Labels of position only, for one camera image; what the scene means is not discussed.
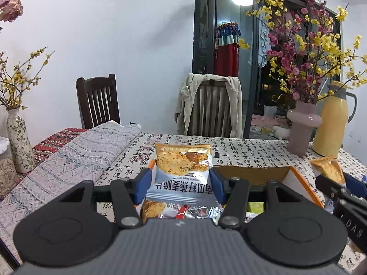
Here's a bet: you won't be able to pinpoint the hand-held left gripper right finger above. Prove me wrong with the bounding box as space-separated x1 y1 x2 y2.
209 168 306 231

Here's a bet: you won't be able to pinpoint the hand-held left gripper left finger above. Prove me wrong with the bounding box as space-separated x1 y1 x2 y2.
57 168 153 230

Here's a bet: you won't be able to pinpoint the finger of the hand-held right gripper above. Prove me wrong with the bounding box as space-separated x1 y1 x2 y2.
315 174 355 204
343 173 367 200

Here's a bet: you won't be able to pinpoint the orange cardboard box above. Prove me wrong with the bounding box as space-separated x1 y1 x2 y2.
140 160 325 227

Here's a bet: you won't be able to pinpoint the yellow thermos jug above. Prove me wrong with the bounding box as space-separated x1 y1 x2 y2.
311 81 358 158

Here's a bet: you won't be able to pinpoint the pink glass vase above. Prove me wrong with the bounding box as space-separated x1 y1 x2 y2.
287 101 323 157

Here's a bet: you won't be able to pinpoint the folded grey patterned blanket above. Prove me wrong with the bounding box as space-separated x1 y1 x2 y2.
0 120 142 235

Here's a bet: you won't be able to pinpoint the wooden chair with slats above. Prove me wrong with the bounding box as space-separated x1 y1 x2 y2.
195 80 233 137

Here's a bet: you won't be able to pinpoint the chair with beige jacket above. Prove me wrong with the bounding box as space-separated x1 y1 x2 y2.
175 73 244 139

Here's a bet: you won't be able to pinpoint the dark wooden chair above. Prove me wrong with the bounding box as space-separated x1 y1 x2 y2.
76 74 121 129

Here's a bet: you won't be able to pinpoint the red patterned cloth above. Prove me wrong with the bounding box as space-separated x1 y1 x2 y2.
0 127 88 198

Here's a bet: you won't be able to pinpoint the patterned ceramic vase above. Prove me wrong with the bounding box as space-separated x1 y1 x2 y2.
6 109 36 174

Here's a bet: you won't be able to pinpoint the red and blue hanging costume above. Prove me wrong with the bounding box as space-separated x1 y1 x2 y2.
216 21 242 77

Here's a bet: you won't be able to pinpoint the pink and yellow flower bouquet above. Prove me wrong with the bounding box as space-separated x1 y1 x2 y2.
238 0 367 104

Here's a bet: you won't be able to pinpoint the clear plastic storage container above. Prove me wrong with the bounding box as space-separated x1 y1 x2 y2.
0 136 18 191

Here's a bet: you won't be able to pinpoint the hanging light clothes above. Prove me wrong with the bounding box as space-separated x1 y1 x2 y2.
248 1 271 68

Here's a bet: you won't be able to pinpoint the dark framed glass door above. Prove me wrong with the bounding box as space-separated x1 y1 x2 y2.
193 0 345 140

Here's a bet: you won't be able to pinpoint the yellow blossom branches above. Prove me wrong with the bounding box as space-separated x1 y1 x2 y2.
0 46 56 112

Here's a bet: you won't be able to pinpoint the dried pink flowers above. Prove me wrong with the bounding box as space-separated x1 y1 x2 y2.
0 0 24 23

